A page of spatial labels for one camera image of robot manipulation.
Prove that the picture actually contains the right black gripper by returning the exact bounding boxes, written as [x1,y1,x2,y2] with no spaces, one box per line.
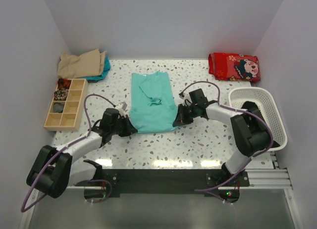
[173,103,198,127]

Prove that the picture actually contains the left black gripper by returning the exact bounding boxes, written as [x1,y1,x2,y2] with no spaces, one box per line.
[110,115,137,137]

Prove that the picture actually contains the mint green t shirt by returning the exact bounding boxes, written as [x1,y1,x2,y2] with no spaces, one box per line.
[129,71,177,134]

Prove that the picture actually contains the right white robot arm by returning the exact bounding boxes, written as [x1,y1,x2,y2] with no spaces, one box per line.
[173,89,274,186]

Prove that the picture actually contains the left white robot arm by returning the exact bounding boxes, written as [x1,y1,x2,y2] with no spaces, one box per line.
[26,108,138,198]

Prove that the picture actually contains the wooden compartment tray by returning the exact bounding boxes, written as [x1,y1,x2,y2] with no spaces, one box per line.
[44,79,88,132]

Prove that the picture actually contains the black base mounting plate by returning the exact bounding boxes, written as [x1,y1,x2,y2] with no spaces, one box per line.
[84,168,248,199]

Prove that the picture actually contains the red cartoon print cloth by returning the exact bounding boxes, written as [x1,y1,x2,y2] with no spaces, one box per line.
[208,52,261,82]

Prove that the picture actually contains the teal folded t shirt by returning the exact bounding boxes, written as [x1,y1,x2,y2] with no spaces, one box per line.
[84,51,111,83]

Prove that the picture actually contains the grey scrunchie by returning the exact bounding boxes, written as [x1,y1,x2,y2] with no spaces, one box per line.
[53,102,64,113]

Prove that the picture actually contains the beige folded t shirt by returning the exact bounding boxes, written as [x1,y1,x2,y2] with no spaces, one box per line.
[57,49,107,79]

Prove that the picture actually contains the patterned brown scrunchie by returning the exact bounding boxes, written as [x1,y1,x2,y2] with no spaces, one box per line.
[54,90,68,101]

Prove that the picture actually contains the red black scrunchie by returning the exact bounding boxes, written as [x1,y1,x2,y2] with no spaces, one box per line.
[57,79,71,90]

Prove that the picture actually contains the white plastic laundry basket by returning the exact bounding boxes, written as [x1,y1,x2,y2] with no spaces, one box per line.
[228,87,288,151]

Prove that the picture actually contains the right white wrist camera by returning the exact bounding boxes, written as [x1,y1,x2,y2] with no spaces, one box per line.
[179,92,192,106]

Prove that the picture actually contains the aluminium frame rail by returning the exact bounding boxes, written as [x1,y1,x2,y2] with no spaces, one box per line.
[247,152,294,190]

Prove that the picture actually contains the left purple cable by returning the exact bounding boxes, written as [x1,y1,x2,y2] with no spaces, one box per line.
[20,94,117,213]

